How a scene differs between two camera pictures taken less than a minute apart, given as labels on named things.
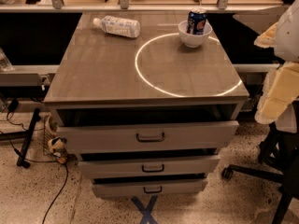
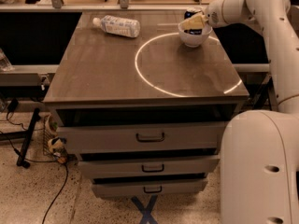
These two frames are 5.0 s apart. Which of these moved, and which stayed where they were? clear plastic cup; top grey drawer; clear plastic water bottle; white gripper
Moved: white gripper
Stayed: clear plastic cup; clear plastic water bottle; top grey drawer
